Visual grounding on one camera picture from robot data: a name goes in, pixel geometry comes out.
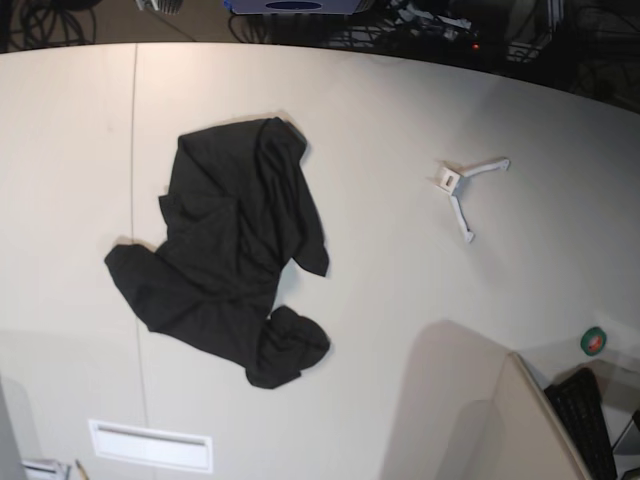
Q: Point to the green tape roll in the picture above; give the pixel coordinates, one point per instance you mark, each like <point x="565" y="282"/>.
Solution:
<point x="593" y="341"/>

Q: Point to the pencil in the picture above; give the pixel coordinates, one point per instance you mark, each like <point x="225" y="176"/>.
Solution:
<point x="81" y="471"/>

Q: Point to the black keyboard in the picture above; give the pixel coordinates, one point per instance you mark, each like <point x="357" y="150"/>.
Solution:
<point x="578" y="404"/>

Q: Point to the black t-shirt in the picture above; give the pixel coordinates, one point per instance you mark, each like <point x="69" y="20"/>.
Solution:
<point x="237" y="210"/>

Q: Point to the white plastic camera mount bracket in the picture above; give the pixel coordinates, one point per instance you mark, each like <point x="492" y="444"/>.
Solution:
<point x="451" y="179"/>

